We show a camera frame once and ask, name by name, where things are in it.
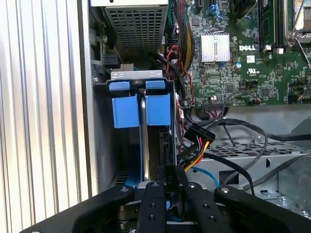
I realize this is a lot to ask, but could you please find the multicolour ribbon connector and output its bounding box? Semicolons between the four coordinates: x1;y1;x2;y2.
202;101;225;118

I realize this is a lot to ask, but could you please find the CPU socket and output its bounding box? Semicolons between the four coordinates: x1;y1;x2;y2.
288;0;311;44

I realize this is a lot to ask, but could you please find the silver power supply unit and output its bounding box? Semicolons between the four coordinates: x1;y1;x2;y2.
91;0;170;55

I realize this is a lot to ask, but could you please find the thin wire locking lever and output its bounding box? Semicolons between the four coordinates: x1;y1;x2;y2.
294;38;311;69

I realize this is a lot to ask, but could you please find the hard disk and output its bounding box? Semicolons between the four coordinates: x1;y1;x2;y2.
111;94;176;189
109;81;166;92

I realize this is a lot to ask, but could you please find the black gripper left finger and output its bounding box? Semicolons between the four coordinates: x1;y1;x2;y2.
18;165;169;233

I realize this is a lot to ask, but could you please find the grey disk bay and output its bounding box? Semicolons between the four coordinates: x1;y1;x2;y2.
93;79;177;192

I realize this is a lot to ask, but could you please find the red black twisted wire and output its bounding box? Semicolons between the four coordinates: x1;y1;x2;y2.
167;45;196;107

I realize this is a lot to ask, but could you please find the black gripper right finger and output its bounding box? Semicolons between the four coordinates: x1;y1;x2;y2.
176;166;311;233

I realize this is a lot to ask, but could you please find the green RAM stick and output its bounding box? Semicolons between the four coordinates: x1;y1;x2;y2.
259;0;276;52

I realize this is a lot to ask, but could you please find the blue data wire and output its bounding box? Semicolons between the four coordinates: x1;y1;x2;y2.
190;166;221;189

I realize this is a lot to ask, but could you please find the power supply wire bundle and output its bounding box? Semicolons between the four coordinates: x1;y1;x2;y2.
176;0;196;72

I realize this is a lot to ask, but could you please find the green motherboard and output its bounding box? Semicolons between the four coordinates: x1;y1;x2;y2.
167;0;311;110

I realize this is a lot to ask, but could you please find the dark grey PC case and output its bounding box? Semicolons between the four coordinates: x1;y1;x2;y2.
77;0;311;214

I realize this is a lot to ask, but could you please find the silver finned heatsink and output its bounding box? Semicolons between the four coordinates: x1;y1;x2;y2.
201;33;231;63

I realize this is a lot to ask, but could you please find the thick black cable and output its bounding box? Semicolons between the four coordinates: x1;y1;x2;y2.
189;117;269;185
263;131;311;143

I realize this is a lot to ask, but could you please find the grey metal drive cage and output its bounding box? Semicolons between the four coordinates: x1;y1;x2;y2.
194;140;311;214

